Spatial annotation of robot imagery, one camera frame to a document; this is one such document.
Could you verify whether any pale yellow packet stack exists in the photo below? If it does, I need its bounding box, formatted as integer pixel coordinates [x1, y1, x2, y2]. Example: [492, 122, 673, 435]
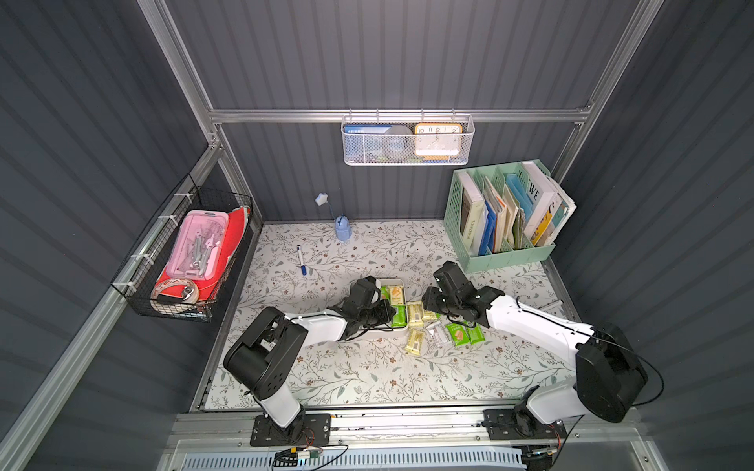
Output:
[387, 285, 406, 305]

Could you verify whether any green cookie packet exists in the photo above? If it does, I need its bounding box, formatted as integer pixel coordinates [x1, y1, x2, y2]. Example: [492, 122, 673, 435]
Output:
[467, 325, 486, 345]
[391, 305, 408, 330]
[445, 324, 470, 347]

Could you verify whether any silver cookie packet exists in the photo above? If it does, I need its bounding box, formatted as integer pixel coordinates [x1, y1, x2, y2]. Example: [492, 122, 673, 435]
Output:
[426, 321, 452, 345]

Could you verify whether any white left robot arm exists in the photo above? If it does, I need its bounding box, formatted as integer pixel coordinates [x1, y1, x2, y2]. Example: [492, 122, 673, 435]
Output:
[223, 276, 396, 432]

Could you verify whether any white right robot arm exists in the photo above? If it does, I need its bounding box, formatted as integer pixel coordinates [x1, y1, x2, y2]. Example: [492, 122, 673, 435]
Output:
[422, 261, 648, 437]

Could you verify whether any white storage box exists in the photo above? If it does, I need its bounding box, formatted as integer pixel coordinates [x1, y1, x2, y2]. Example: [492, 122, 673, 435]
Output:
[365, 279, 408, 334]

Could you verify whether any blue box in basket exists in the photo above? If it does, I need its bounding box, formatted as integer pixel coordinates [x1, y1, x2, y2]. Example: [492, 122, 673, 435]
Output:
[342, 124, 391, 163]

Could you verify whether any green cookie packet upright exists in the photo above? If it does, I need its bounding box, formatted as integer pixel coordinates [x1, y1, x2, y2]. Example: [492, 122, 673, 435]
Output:
[391, 305, 408, 330]

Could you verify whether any blue folder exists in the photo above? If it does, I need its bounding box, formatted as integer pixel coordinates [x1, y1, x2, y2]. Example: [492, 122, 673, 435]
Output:
[478, 199, 498, 256]

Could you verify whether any blue white marker pen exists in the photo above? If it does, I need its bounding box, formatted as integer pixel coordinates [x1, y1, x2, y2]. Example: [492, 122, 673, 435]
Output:
[296, 245, 308, 276]

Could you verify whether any blue spray bottle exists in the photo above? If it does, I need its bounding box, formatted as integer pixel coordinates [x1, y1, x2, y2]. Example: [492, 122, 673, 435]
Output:
[315, 192, 353, 243]

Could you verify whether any mint green file organizer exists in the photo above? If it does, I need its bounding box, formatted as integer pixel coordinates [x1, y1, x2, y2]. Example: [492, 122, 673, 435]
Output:
[444, 162, 555, 274]

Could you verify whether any pale green workspace book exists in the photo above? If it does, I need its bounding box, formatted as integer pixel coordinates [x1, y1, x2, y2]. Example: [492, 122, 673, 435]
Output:
[458, 171, 486, 256]

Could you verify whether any black white marker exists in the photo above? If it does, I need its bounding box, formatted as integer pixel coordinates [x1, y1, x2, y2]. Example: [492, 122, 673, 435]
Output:
[540, 299, 563, 313]

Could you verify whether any beige paper stack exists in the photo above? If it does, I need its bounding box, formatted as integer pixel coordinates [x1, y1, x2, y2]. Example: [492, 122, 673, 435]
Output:
[482, 177, 518, 253]

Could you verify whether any yellow illustrated book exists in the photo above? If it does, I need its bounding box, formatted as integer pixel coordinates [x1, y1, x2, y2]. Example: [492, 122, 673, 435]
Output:
[529, 205, 554, 245]

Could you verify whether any white illustrated book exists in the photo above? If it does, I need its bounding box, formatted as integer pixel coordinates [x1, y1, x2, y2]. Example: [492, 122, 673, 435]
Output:
[520, 161, 577, 246]

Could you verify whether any yellow white clock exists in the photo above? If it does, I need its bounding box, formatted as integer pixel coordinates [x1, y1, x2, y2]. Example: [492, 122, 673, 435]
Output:
[414, 123, 463, 159]

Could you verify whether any grey tape roll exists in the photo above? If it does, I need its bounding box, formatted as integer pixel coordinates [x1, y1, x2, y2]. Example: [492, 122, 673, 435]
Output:
[383, 125, 414, 162]

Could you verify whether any clear tape dispenser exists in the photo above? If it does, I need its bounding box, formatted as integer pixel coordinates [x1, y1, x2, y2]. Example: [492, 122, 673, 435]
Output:
[150, 279, 199, 304]

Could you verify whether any pink plastic tool case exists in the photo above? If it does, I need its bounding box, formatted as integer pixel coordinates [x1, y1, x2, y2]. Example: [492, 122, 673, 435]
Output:
[165, 210, 229, 281]

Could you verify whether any red cloth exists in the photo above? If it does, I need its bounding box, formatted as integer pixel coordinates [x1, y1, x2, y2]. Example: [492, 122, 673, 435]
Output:
[155, 206, 251, 304]

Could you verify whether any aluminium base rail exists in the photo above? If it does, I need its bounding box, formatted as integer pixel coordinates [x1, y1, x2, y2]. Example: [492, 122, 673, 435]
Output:
[170, 399, 643, 455]

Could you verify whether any white wire wall basket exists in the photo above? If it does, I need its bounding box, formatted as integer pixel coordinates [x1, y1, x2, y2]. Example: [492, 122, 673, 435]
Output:
[341, 111, 476, 166]

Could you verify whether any black wire wall basket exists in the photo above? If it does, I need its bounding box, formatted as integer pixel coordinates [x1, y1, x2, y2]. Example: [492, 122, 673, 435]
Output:
[112, 177, 254, 322]

